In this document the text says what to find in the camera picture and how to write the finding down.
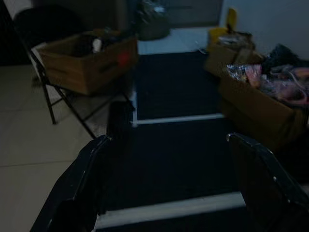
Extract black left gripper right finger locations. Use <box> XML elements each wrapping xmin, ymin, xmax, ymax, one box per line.
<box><xmin>226</xmin><ymin>132</ymin><xmax>309</xmax><ymax>232</ymax></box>

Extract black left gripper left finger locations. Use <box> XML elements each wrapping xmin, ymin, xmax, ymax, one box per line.
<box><xmin>30</xmin><ymin>135</ymin><xmax>113</xmax><ymax>232</ymax></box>

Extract yellow plastic bin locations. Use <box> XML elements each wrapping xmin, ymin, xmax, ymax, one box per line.
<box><xmin>209</xmin><ymin>7</ymin><xmax>239</xmax><ymax>46</ymax></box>

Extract large brown cardboard box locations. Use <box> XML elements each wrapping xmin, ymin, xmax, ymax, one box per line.
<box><xmin>218</xmin><ymin>64</ymin><xmax>309</xmax><ymax>152</ymax></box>

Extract white floor tape strip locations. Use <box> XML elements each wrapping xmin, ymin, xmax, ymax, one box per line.
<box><xmin>132</xmin><ymin>113</ymin><xmax>225</xmax><ymax>126</ymax></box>
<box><xmin>96</xmin><ymin>192</ymin><xmax>245</xmax><ymax>230</ymax></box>
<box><xmin>131</xmin><ymin>88</ymin><xmax>139</xmax><ymax>128</ymax></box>

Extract cardboard box with red label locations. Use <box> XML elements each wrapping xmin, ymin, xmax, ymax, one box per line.
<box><xmin>38</xmin><ymin>30</ymin><xmax>140</xmax><ymax>96</ymax></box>

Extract crinkled silver foil wrapper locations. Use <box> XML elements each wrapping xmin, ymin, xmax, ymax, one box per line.
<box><xmin>226</xmin><ymin>63</ymin><xmax>247</xmax><ymax>78</ymax></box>

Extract small brown cardboard box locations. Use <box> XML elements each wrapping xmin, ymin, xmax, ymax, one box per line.
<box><xmin>238</xmin><ymin>47</ymin><xmax>265</xmax><ymax>65</ymax></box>

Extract black plastic bag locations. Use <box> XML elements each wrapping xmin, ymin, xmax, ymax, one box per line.
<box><xmin>262</xmin><ymin>43</ymin><xmax>307</xmax><ymax>71</ymax></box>

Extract large black floor mat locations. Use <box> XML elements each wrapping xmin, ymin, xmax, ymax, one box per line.
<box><xmin>95</xmin><ymin>49</ymin><xmax>309</xmax><ymax>232</ymax></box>

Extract medium brown cardboard box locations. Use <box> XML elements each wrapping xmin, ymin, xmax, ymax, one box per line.
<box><xmin>204</xmin><ymin>33</ymin><xmax>254</xmax><ymax>78</ymax></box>

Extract black folding chair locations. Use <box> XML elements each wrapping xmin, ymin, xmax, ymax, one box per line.
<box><xmin>12</xmin><ymin>8</ymin><xmax>136</xmax><ymax>139</ymax></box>

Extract green filled garbage bag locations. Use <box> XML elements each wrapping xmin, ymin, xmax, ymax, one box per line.
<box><xmin>135</xmin><ymin>0</ymin><xmax>171</xmax><ymax>41</ymax></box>

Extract pink strap bundle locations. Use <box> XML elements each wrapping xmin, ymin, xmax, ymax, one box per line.
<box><xmin>243</xmin><ymin>64</ymin><xmax>309</xmax><ymax>104</ymax></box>

